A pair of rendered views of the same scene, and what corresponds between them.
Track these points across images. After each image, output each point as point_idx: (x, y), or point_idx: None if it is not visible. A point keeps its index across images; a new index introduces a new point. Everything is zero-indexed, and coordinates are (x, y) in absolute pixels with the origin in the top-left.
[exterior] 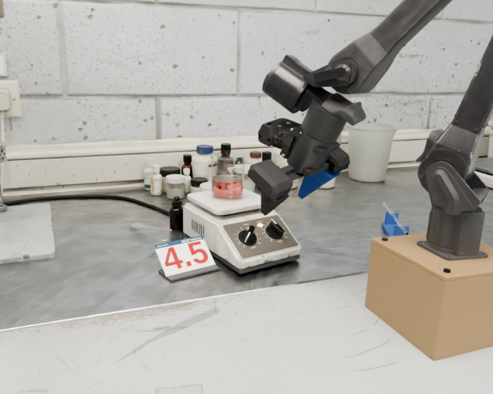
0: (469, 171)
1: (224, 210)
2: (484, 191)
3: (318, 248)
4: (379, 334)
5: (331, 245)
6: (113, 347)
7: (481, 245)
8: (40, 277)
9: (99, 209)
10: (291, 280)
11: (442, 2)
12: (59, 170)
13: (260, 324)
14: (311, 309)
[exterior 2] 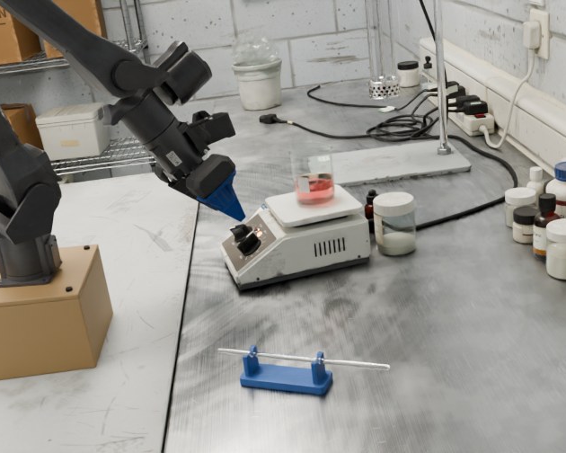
0: None
1: (265, 200)
2: None
3: (267, 307)
4: None
5: (272, 318)
6: (150, 222)
7: (22, 296)
8: (275, 191)
9: (463, 190)
10: (195, 283)
11: (12, 13)
12: (539, 137)
13: (131, 265)
14: (131, 288)
